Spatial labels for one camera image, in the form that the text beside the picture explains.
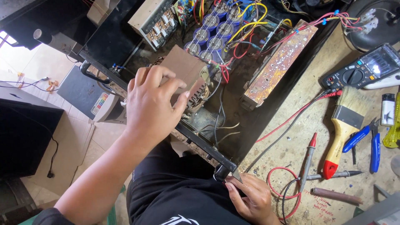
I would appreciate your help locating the white lighter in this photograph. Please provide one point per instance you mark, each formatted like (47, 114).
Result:
(387, 109)

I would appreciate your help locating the beige relay board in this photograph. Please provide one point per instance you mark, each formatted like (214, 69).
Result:
(153, 22)

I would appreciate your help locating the black metal amplifier chassis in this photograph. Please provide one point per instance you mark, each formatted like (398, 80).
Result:
(250, 137)

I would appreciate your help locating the grey metal bracket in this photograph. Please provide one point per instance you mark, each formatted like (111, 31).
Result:
(375, 209)

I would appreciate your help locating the black test probe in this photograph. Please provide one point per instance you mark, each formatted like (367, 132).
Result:
(334, 174)

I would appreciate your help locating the small green circuit board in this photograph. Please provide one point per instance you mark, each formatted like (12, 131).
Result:
(182, 7)

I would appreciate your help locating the brown rod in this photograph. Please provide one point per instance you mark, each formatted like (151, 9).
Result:
(337, 195)

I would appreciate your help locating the power transformer with copper windings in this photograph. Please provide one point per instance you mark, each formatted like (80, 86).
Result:
(200, 97)

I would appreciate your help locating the person's right hand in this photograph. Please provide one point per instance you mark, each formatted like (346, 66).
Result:
(254, 200)

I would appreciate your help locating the red test probe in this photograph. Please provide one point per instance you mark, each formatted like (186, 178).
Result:
(307, 162)

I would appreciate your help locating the black speaker cabinet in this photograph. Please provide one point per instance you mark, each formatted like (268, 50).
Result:
(25, 137)

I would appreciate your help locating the black digital multimeter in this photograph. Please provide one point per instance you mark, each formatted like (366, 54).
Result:
(356, 73)

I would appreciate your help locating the silver metal cylinder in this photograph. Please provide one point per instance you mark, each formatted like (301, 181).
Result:
(53, 40)

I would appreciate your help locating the grey device with keypad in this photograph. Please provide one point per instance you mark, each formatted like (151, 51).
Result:
(81, 90)

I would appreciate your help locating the person's right fingers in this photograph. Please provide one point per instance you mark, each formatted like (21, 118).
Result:
(236, 184)

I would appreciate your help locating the brown cardboard piece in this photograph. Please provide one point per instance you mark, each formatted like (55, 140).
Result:
(184, 64)

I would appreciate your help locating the person's left hand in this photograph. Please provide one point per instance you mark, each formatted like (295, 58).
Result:
(148, 109)

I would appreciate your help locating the black round speaker driver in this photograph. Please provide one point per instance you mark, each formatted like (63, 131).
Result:
(384, 31)

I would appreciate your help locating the bank of blue capacitors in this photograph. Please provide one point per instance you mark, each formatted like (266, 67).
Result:
(215, 29)

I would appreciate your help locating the long copper-side circuit board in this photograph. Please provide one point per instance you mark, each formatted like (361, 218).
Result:
(278, 65)

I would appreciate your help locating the person's black clothing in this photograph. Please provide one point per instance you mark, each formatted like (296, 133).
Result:
(175, 193)

